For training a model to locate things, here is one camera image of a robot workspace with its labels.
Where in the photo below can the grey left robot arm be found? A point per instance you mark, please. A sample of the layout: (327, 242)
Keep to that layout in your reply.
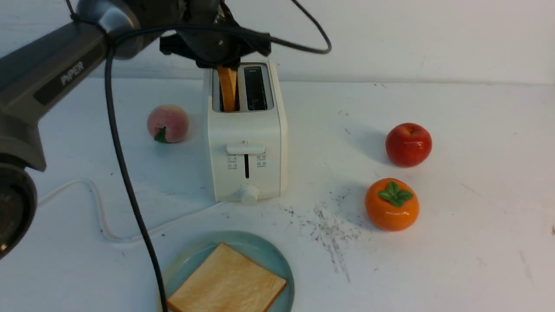
(34, 78)

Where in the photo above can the pink peach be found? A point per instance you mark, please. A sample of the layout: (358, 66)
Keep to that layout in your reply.
(168, 124)

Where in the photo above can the white two-slot toaster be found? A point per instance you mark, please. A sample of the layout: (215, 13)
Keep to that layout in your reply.
(248, 148)

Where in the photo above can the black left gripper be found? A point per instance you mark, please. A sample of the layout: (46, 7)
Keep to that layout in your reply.
(211, 49)

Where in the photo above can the red apple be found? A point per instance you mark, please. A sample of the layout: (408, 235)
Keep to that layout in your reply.
(408, 145)

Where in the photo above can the light green plate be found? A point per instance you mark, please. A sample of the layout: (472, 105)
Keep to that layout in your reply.
(256, 248)

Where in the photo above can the orange persimmon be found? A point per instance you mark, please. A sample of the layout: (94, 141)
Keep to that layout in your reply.
(391, 205)

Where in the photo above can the toast slice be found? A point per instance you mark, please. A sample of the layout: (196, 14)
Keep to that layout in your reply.
(228, 86)
(227, 281)

